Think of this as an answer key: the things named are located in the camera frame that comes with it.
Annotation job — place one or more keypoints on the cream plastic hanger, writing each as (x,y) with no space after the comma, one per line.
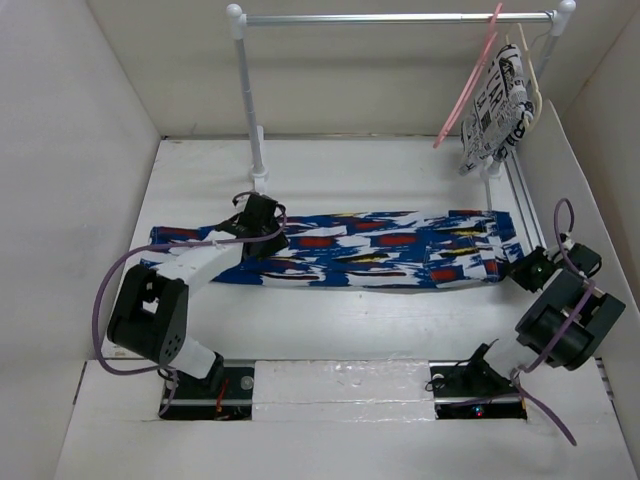
(533,88)

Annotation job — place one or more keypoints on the white foam front board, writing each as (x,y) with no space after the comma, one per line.
(372,391)

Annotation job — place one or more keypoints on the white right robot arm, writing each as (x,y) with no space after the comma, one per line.
(563,327)

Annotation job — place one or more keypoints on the blue white red patterned trousers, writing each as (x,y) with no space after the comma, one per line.
(397,249)

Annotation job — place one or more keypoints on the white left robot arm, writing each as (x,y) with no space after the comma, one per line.
(150,314)

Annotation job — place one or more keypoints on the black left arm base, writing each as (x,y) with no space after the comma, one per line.
(228,397)

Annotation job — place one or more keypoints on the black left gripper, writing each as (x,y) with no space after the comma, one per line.
(275,246)

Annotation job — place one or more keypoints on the black white printed garment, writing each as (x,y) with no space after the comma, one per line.
(499,113)

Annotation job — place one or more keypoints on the white metal clothes rack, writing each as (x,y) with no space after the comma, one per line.
(239,22)

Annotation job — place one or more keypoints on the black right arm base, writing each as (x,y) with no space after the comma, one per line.
(470,389)

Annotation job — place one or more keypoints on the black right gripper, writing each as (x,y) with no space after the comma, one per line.
(519,272)

